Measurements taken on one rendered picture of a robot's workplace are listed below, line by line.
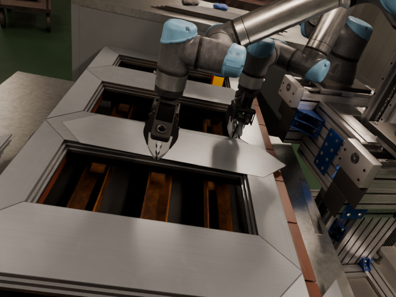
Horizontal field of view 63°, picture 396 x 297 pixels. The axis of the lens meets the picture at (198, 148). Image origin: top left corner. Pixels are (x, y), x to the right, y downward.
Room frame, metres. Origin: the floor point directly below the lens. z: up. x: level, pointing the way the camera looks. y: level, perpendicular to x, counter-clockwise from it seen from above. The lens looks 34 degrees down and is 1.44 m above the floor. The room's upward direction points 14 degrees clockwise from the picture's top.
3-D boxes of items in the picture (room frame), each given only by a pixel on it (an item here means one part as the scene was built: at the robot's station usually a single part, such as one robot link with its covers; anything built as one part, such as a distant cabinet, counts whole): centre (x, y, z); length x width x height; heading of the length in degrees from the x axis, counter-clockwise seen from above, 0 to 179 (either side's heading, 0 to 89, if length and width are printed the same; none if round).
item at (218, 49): (0.75, 0.00, 1.20); 0.11 x 0.11 x 0.08; 5
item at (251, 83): (1.00, -0.12, 1.08); 0.08 x 0.08 x 0.05
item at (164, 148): (0.73, 0.09, 0.94); 0.06 x 0.03 x 0.09; 6
